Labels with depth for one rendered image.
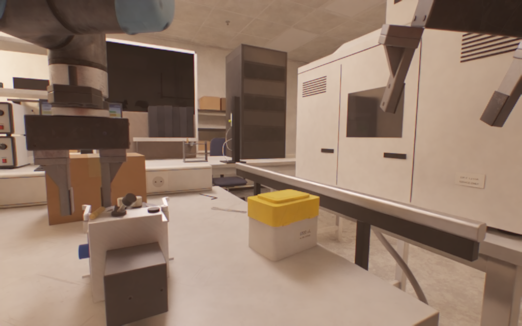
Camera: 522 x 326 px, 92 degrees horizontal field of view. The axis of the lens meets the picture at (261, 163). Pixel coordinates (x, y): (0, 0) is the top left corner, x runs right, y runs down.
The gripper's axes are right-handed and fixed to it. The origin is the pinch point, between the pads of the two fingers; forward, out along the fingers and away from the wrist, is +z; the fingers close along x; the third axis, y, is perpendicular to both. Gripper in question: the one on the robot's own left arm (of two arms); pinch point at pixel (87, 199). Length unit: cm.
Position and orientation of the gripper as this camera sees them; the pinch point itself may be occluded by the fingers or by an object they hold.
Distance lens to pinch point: 50.4
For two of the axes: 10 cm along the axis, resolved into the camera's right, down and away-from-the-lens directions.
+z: -0.1, 9.9, 1.0
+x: -8.7, 0.4, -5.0
